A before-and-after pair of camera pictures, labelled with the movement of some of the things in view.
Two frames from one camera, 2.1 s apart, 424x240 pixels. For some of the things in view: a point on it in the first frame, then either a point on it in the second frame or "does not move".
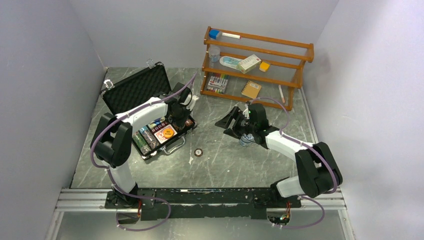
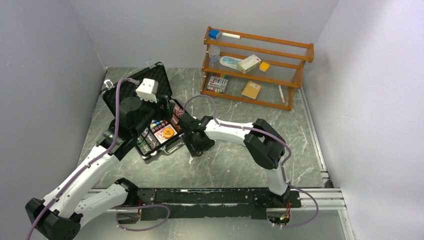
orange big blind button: x=168 y=132 does not move
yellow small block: x=264 y=66 does not move
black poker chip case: x=145 y=86 does not move
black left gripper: x=180 y=123 to x=167 y=109
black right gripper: x=226 y=121 to x=192 y=148
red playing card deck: x=160 y=135 does not move
